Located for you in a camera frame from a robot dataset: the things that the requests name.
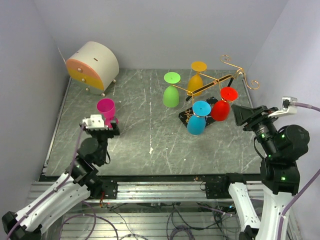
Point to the round white drawer cabinet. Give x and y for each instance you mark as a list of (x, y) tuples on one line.
[(94, 66)]

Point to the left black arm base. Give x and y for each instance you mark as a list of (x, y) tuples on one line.
[(106, 188)]

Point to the red wine glass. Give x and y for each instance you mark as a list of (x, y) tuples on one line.
[(221, 108)]

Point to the blue wine glass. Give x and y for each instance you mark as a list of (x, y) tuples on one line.
[(197, 122)]

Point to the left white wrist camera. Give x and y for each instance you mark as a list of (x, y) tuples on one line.
[(94, 122)]

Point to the orange wine glass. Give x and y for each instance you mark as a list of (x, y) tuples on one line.
[(196, 82)]

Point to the gold wire glass rack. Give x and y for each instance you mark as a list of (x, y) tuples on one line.
[(208, 82)]

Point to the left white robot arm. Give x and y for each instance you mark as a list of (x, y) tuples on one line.
[(77, 183)]

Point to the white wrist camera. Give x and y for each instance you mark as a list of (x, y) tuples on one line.
[(287, 108), (94, 122)]

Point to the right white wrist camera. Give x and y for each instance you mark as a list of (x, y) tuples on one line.
[(287, 108)]

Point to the pink wine glass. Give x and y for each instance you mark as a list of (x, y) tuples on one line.
[(107, 108)]

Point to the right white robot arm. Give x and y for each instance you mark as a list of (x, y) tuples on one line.
[(279, 172)]

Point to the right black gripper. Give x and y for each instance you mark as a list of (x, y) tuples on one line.
[(242, 113)]

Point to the aluminium mounting frame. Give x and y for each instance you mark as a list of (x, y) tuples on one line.
[(160, 200)]

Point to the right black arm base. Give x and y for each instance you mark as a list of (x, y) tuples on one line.
[(218, 187)]

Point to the green wine glass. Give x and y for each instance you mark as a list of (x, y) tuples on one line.
[(171, 97)]

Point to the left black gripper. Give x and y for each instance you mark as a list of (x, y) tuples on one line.
[(114, 131)]

